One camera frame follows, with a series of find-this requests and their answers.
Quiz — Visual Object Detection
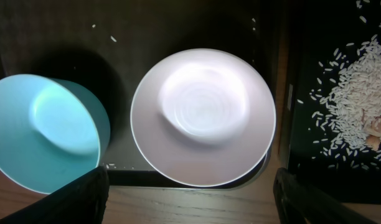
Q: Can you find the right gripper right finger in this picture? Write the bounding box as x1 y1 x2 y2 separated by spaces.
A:
273 167 375 224

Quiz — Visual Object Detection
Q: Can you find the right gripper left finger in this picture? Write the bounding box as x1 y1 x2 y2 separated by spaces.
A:
0 167 110 224

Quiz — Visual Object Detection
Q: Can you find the white bowl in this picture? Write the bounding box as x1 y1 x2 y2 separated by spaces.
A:
130 49 276 187

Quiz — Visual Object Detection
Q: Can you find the rice food waste pile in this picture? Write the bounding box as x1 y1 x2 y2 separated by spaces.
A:
296 0 381 171

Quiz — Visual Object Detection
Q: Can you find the light blue bowl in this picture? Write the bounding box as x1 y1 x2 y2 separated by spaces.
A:
0 74 111 194

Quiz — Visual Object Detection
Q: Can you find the black tray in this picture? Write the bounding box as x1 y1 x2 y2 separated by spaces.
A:
279 0 381 205

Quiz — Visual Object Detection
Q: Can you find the dark brown serving tray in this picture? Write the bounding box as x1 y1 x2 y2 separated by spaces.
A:
0 0 281 189

